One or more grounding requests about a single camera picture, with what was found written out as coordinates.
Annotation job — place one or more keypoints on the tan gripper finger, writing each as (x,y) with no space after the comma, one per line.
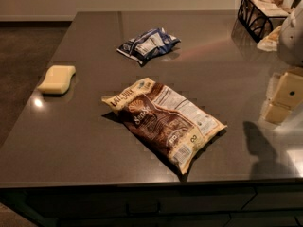
(275,114)
(289,90)

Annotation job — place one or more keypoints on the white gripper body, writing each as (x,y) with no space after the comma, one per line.
(292,38)

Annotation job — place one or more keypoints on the brown chip bag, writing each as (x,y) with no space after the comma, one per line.
(164,120)

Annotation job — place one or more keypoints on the blue chip bag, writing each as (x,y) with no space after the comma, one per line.
(151,44)

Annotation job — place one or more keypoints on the dark cabinet drawers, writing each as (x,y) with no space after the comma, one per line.
(159,206)

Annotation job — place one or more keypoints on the yellow sponge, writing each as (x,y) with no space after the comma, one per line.
(57,79)

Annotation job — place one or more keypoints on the black wire napkin holder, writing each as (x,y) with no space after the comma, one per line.
(261,17)

